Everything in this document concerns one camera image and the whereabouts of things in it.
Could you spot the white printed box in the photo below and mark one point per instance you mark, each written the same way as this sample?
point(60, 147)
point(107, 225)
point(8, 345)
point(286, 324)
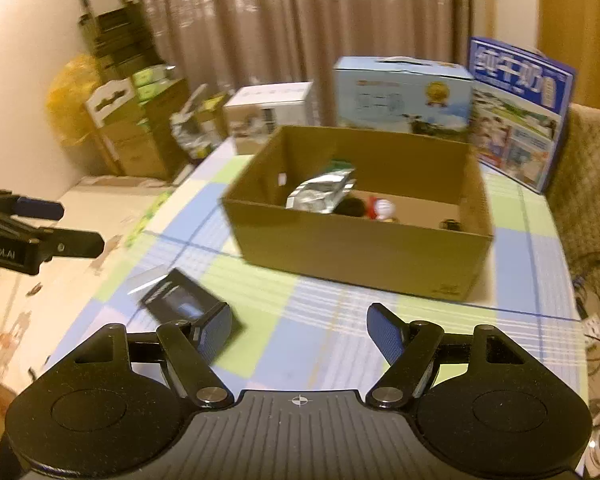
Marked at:
point(265, 110)

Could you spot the black folding cart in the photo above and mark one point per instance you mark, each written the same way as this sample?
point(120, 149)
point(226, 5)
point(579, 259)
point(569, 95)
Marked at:
point(115, 35)

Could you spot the beige printed cloth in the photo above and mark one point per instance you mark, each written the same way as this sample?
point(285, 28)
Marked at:
point(40, 310)

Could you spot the white power strip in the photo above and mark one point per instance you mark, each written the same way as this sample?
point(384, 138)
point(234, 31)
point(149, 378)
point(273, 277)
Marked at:
point(591, 329)

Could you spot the beige curtain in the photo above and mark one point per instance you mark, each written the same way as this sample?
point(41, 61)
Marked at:
point(300, 25)

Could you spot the silver foil bag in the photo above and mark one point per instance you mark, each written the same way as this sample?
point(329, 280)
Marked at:
point(320, 192)

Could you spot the light blue milk carton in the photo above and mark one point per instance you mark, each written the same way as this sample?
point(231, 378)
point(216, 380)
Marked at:
point(395, 95)

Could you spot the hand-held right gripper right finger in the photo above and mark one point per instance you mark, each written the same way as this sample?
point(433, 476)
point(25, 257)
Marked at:
point(384, 332)

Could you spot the brown cardboard box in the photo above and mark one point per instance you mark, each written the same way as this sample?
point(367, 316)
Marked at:
point(360, 255)

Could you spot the wooden door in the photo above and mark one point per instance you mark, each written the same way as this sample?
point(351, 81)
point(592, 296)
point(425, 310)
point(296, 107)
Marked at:
point(580, 20)

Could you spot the quilted beige chair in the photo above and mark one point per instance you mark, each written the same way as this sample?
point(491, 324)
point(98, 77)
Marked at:
point(590, 190)

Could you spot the crumpled silver bag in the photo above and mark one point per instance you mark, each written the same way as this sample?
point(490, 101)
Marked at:
point(192, 130)

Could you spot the yellow plastic bag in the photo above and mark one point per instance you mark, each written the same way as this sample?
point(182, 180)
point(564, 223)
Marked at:
point(72, 105)

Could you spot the green white packets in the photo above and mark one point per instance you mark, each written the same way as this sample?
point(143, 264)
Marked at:
point(152, 82)

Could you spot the blue cat plush toy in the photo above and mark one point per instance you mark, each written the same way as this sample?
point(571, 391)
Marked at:
point(381, 210)

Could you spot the small black box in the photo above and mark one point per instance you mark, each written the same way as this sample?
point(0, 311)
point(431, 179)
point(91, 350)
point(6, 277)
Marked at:
point(175, 297)

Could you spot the black toy car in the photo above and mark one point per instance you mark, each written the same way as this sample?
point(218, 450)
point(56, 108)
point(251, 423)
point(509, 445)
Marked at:
point(451, 224)

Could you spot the dark blue milk carton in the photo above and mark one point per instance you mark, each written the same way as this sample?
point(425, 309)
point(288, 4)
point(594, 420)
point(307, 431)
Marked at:
point(520, 120)

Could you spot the brown cardboard boxes stack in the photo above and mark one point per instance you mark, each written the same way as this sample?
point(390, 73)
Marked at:
point(130, 145)

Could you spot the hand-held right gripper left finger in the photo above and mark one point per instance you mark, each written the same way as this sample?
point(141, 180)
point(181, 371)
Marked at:
point(215, 332)

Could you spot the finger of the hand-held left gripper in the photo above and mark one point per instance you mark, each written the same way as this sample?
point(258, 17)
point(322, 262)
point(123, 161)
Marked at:
point(37, 208)
point(77, 245)

